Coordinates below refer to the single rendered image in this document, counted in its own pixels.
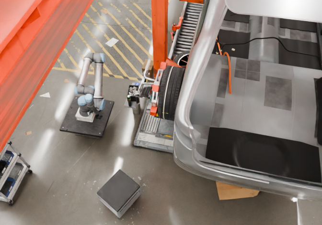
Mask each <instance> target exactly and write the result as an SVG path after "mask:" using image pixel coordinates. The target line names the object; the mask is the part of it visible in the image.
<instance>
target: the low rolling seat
mask: <svg viewBox="0 0 322 225"><path fill-rule="evenodd" d="M141 194H142V190H141V186H140V185H139V184H138V183H137V182H136V181H134V180H133V179H132V178H131V177H130V176H128V175H127V174H126V173H125V172H123V171H122V170H121V169H119V170H118V171H117V172H116V173H115V174H114V175H113V176H112V177H111V178H110V179H109V180H108V181H107V182H106V183H105V184H104V185H103V186H102V187H101V188H100V189H99V190H98V191H97V196H98V199H99V200H100V201H101V202H102V203H103V204H104V205H105V206H106V207H107V208H109V209H110V210H111V211H112V212H113V213H114V214H115V215H116V216H117V217H118V220H120V218H121V216H122V215H123V214H124V213H125V212H126V211H127V210H128V208H129V207H130V206H131V205H132V204H133V203H134V202H135V200H136V199H137V198H138V197H139V196H140V195H141Z"/></svg>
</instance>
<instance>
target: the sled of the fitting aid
mask: <svg viewBox="0 0 322 225"><path fill-rule="evenodd" d="M160 122H161V118H160V120H159V123H158V127H157V130H156V134H155V137H157V138H162V139H167V140H172V141H173V136H172V135H167V134H162V133H158V129H159V125H160Z"/></svg>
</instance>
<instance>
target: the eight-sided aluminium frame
mask: <svg viewBox="0 0 322 225"><path fill-rule="evenodd" d="M164 71H165V70H162V69H159V70H158V73H157V76H156V79H155V82H154V85H159V86H160V83H161V80H162V78H163V74H164ZM159 74H161V75H160V78H159V81H157V80H158V76H159ZM158 93H159V92H157V93H156V98H154V95H155V92H154V91H153V94H152V100H151V106H154V104H155V106H156V107H158V100H159V99H158Z"/></svg>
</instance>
